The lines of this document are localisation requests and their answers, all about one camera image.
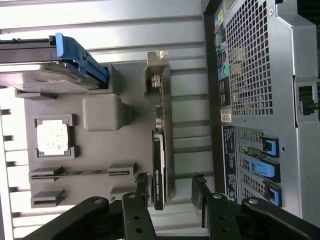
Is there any grey parts rack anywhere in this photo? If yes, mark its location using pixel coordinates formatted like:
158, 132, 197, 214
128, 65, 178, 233
14, 63, 176, 213

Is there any silver hard disk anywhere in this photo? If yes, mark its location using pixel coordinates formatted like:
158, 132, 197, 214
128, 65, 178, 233
0, 46, 101, 95

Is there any green RAM stick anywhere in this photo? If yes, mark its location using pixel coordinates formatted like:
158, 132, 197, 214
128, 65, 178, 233
31, 169, 131, 180

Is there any hard drive in blue caddy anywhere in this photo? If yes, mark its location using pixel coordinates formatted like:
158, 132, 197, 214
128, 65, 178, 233
0, 32, 110, 90

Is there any open black PC case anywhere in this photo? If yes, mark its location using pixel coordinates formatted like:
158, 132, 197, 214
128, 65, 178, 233
201, 0, 320, 221

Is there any silver CPU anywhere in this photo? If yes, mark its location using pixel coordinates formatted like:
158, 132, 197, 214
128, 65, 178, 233
36, 120, 70, 155

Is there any blue slot retainer clip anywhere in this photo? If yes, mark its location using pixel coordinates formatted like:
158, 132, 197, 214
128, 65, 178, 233
249, 159, 276, 181
264, 184, 283, 208
261, 136, 280, 158

